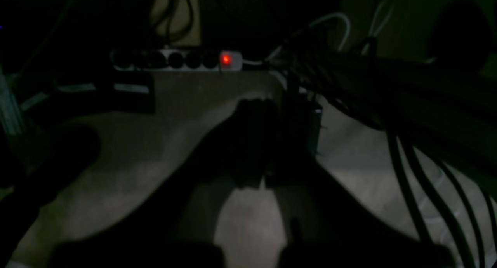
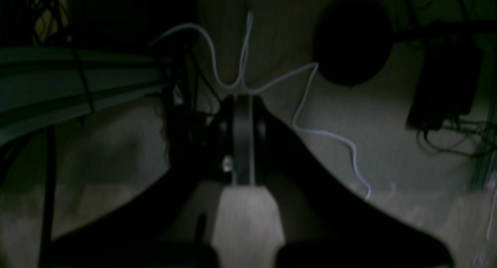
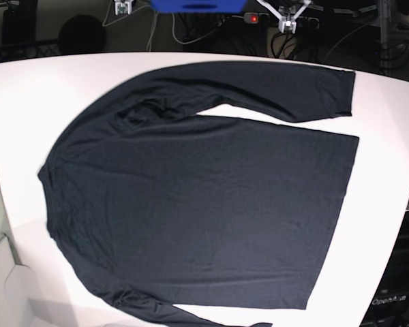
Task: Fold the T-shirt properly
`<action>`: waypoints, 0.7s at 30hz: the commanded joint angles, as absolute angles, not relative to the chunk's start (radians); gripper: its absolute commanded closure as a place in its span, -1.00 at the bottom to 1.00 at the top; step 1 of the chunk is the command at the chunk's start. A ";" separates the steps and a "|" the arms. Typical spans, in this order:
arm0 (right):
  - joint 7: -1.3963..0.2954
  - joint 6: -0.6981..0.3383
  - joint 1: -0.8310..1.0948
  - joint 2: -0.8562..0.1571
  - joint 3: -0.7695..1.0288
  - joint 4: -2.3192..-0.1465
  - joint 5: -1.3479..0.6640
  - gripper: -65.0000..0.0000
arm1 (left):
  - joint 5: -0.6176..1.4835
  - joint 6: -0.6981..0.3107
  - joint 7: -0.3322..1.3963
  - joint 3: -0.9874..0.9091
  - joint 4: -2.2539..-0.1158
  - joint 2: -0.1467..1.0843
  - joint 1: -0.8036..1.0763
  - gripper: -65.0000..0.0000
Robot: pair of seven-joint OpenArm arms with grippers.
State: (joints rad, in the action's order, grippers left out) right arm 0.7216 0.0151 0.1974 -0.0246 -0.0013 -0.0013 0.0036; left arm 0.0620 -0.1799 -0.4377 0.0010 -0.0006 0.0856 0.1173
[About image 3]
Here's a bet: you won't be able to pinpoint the white cable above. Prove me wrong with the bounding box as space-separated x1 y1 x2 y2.
102 6 226 45

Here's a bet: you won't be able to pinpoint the blue plastic box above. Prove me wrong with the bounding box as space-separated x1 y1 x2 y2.
151 0 247 14

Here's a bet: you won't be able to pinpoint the dark navy long-sleeve shirt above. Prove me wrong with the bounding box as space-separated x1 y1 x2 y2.
38 61 359 326

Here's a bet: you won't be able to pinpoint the black OpenArm case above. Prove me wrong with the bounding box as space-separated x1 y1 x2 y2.
361 211 409 326

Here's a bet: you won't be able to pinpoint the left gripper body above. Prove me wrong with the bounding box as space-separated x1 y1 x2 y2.
256 0 310 33

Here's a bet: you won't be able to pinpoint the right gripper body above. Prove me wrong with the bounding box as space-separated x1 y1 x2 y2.
114 0 134 15

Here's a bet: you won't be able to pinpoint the black round stool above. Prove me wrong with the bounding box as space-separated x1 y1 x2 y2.
57 15 106 55

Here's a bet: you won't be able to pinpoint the black power strip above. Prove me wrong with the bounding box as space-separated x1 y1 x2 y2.
238 12 320 33

